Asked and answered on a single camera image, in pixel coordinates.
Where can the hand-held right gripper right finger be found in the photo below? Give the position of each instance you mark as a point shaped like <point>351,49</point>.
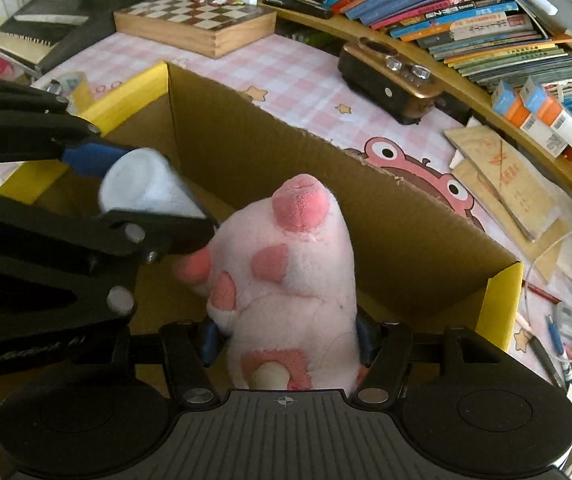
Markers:
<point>365,342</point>

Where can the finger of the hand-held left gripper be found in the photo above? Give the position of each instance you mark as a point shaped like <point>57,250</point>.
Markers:
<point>86,157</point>
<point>116,235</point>

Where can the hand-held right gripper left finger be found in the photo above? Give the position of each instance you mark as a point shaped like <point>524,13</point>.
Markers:
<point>208,345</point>

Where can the white cloth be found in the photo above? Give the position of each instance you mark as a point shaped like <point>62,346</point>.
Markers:
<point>136,180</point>

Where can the pink plush toy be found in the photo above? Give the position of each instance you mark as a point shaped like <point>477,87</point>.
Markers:
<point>291,270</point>

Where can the cardboard box with yellow flaps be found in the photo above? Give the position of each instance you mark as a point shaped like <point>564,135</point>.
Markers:
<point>266,150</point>

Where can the black toy piano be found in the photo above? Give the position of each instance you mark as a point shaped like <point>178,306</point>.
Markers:
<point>81,15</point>

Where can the wooden chess board box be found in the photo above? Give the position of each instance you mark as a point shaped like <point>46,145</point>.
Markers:
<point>196,20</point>

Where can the black pen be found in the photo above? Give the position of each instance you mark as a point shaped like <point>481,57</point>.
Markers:
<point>545,360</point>

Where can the red pencil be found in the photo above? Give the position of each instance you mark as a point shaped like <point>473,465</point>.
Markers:
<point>540,292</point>

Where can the blue pen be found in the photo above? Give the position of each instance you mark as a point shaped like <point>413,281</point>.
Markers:
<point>558,342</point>

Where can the brown retro radio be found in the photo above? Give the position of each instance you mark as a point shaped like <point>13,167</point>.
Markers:
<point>390,85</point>

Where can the wooden bookshelf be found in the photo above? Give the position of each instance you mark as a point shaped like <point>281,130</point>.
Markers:
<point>311,24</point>

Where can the orange blue white carton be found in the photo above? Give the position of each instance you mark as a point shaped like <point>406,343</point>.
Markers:
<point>520,115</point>
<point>560,120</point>

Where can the row of colourful books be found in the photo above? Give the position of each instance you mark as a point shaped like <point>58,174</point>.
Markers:
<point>440,5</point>

